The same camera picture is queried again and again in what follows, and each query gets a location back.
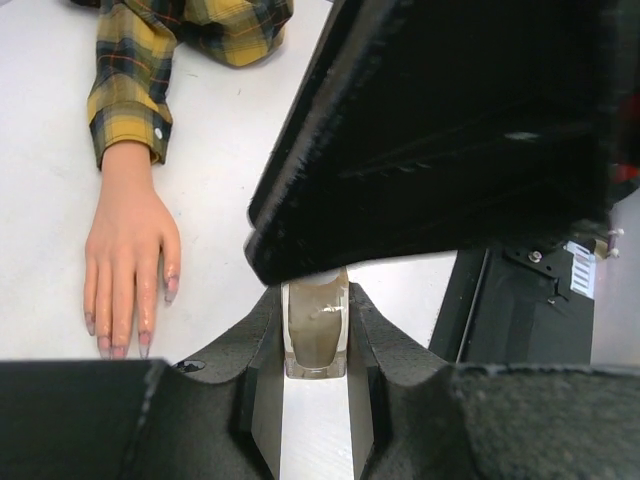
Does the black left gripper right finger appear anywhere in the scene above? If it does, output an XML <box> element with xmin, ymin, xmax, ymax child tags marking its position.
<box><xmin>347</xmin><ymin>284</ymin><xmax>639</xmax><ymax>479</ymax></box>

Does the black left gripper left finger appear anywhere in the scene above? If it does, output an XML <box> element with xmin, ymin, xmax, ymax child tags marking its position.
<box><xmin>1</xmin><ymin>288</ymin><xmax>284</xmax><ymax>479</ymax></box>

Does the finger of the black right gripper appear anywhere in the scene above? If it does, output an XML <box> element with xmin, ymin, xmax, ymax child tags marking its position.
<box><xmin>245</xmin><ymin>1</ymin><xmax>639</xmax><ymax>285</ymax></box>

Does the nail polish bottle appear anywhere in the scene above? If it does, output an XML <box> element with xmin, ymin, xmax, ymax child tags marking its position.
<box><xmin>281</xmin><ymin>267</ymin><xmax>349</xmax><ymax>380</ymax></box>

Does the mannequin hand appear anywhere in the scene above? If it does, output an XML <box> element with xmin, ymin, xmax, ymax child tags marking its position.
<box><xmin>83</xmin><ymin>141</ymin><xmax>181</xmax><ymax>359</ymax></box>

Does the yellow plaid shirt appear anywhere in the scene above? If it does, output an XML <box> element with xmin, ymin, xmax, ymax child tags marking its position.
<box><xmin>86</xmin><ymin>0</ymin><xmax>294</xmax><ymax>163</ymax></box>

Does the right white cable duct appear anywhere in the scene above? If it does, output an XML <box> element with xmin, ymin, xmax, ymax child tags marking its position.
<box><xmin>564</xmin><ymin>241</ymin><xmax>597</xmax><ymax>300</ymax></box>

